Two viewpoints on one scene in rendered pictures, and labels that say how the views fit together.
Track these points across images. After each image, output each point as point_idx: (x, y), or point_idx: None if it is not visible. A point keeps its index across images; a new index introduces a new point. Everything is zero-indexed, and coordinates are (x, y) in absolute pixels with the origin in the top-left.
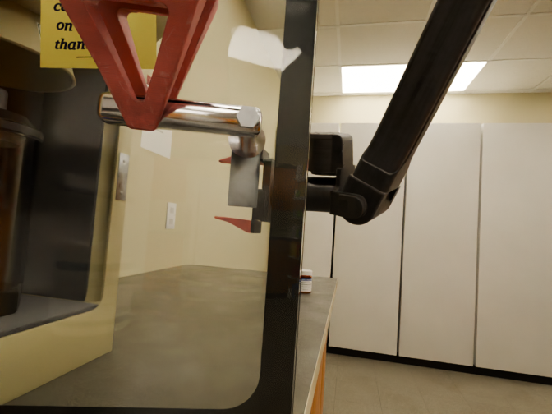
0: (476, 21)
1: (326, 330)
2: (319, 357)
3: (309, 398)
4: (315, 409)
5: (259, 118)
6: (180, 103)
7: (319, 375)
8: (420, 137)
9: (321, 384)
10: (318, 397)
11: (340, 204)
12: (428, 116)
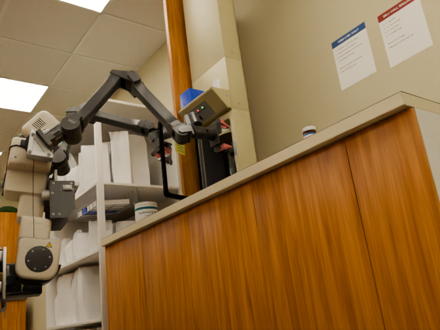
0: (143, 104)
1: (237, 177)
2: (207, 189)
3: (188, 198)
4: (296, 241)
5: (158, 160)
6: None
7: (328, 220)
8: (160, 121)
9: (368, 238)
10: (327, 241)
11: None
12: (157, 118)
